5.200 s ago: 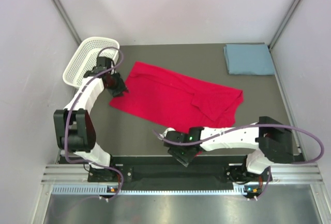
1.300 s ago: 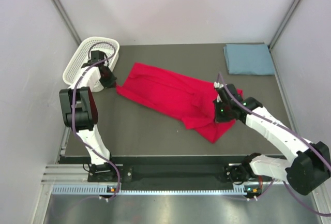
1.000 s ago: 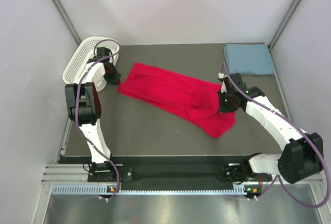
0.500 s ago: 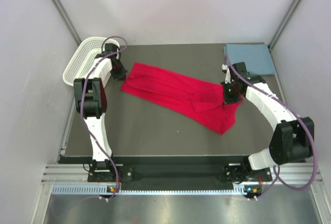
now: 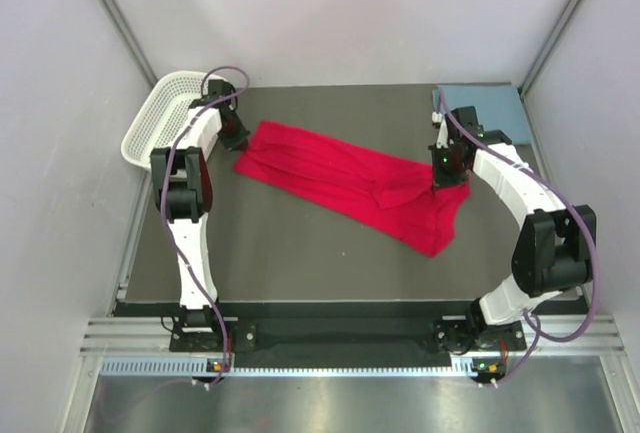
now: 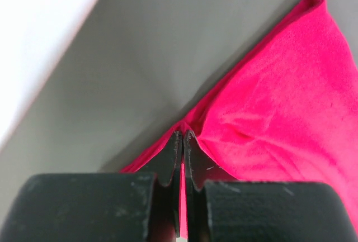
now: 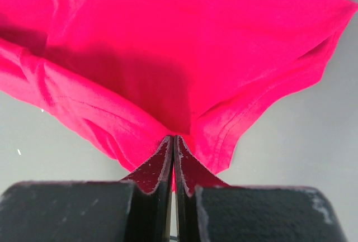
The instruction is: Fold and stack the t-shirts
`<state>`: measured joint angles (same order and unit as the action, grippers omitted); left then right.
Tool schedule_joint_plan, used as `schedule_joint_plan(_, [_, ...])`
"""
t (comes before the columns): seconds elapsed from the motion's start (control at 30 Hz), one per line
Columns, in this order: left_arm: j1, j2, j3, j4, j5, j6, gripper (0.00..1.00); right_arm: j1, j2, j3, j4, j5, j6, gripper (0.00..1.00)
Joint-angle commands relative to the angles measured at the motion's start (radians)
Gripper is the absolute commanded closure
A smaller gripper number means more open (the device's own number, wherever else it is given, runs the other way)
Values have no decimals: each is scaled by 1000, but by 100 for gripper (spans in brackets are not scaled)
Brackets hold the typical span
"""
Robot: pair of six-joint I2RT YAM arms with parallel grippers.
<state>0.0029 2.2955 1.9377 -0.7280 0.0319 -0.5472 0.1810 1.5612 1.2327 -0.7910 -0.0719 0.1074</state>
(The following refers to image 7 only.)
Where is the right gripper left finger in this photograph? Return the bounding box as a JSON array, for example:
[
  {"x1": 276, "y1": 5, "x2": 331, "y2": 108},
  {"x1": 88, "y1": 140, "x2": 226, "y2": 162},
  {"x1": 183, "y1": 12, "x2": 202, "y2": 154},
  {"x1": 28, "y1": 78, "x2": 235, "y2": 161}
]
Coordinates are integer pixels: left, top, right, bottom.
[{"x1": 1, "y1": 136, "x2": 173, "y2": 241}]

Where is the red t shirt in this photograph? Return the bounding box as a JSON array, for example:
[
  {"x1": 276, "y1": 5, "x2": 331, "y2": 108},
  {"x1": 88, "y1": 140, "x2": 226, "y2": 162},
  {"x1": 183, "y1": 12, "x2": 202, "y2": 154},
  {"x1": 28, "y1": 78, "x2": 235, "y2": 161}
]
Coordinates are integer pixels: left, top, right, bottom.
[{"x1": 1, "y1": 0, "x2": 357, "y2": 174}]

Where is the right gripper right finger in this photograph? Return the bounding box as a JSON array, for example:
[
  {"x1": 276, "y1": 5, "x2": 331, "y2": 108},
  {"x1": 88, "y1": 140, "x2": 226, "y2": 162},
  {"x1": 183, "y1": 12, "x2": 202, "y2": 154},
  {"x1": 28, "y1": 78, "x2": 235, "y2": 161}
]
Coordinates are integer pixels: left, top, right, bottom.
[{"x1": 173, "y1": 136, "x2": 346, "y2": 241}]

